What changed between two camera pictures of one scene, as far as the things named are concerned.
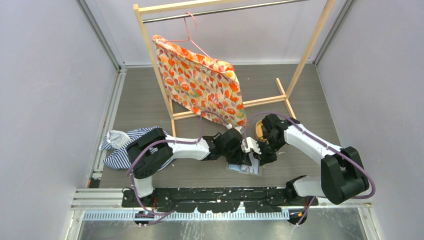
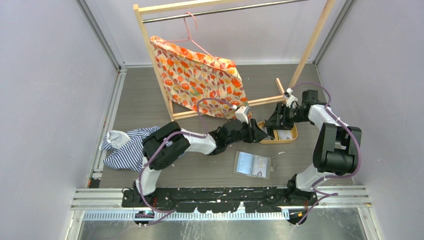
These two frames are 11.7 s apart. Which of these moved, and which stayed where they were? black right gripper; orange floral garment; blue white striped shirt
Moved: black right gripper
Stayed: orange floral garment; blue white striped shirt
